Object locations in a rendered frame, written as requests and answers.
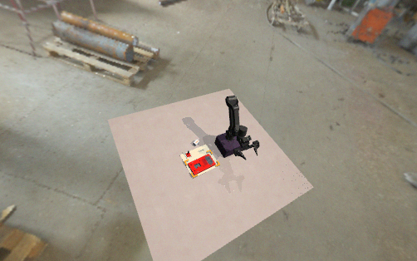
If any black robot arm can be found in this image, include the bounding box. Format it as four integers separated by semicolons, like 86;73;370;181
225;96;252;146

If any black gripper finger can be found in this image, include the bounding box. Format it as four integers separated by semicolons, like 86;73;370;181
237;150;246;160
253;144;258;155

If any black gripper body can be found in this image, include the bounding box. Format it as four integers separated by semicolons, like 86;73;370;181
233;140;259;156

